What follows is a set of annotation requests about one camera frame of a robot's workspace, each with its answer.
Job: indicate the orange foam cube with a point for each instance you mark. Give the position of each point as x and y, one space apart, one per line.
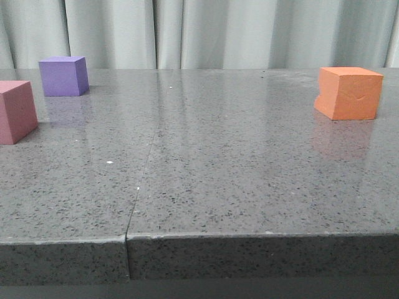
348 93

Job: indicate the grey curtain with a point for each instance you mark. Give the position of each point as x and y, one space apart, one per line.
201 34

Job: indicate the purple foam cube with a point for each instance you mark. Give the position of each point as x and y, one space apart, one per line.
64 76

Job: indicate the pink foam cube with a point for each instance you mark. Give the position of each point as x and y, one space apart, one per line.
18 112

